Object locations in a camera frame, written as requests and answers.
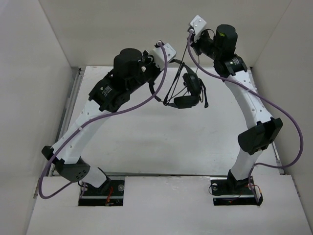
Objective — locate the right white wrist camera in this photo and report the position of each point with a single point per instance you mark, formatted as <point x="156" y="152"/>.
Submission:
<point x="198" y="25"/>

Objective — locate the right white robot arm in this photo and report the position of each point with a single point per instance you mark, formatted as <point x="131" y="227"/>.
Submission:
<point x="261" y="127"/>

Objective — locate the black headphones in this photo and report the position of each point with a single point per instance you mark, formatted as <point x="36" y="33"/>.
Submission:
<point x="194" y="90"/>

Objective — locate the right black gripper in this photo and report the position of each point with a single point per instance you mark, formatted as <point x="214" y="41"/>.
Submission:
<point x="195" y="44"/>

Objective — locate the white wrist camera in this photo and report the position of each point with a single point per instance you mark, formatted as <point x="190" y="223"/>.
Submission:
<point x="198" y="25"/>
<point x="162" y="53"/>

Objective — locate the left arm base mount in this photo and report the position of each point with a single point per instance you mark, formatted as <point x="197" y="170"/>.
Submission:
<point x="113" y="195"/>

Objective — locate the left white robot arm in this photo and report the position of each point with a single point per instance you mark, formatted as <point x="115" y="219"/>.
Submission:
<point x="131" y="70"/>

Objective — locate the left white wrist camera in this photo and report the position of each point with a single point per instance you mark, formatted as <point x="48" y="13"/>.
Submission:
<point x="162" y="53"/>

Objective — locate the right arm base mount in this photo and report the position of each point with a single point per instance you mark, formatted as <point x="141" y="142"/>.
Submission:
<point x="224" y="195"/>

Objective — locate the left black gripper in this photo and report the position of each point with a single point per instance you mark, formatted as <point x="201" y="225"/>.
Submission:
<point x="149" y="58"/>

